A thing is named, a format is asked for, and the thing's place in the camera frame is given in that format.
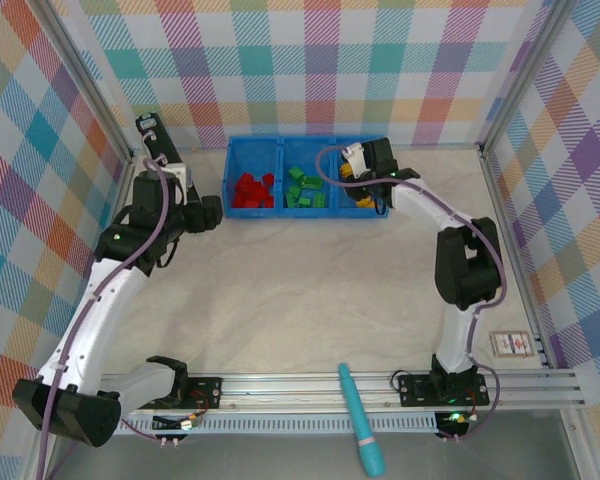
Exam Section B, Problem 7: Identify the black right connector bracket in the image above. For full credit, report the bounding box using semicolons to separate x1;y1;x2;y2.
433;410;481;444

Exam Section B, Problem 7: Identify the black connector bracket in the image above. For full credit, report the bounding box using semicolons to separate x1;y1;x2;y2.
433;410;481;444
152;412;206;449

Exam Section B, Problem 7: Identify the teal pen-shaped tool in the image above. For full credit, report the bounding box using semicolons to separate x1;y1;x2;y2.
337;363;386;476

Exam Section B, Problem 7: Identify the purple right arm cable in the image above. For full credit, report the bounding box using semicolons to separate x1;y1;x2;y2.
314;144;509;444

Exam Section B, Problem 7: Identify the aluminium front rail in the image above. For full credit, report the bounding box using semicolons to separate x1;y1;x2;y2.
99;372;584;416

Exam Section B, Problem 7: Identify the black left connector bracket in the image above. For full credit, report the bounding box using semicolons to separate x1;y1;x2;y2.
152;412;206;449

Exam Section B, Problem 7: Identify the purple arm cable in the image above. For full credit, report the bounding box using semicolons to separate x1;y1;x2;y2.
33;128;181;480
314;144;509;444

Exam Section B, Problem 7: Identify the small printed card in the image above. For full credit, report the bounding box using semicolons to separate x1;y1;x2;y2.
488;329;536;359

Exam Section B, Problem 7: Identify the blue plastic bin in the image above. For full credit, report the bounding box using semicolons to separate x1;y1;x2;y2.
222;137;284;221
333;134;390;220
278;136;339;220

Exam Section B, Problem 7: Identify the aluminium right frame post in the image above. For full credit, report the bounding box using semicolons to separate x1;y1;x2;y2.
477;0;581;156

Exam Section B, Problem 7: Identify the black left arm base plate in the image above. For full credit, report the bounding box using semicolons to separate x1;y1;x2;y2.
132;375;224;412

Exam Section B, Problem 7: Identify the aluminium rail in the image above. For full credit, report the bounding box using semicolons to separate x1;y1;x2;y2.
99;372;584;416
478;143;556;371

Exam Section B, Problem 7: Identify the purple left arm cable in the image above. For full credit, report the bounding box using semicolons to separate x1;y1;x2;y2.
33;128;181;480

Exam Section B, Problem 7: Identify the aluminium left frame post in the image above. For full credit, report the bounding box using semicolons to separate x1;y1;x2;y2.
39;0;134;161

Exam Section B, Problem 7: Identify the aluminium right side rail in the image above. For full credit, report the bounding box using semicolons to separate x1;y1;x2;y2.
478;143;556;371

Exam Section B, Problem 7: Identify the slotted grey cable duct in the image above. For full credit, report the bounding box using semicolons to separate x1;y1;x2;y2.
114;417;439;435

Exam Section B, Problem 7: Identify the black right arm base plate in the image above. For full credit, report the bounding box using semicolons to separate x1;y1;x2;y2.
398;373;491;407

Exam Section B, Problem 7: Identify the aluminium frame post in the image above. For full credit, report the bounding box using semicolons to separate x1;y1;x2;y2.
39;0;134;161
477;0;581;156

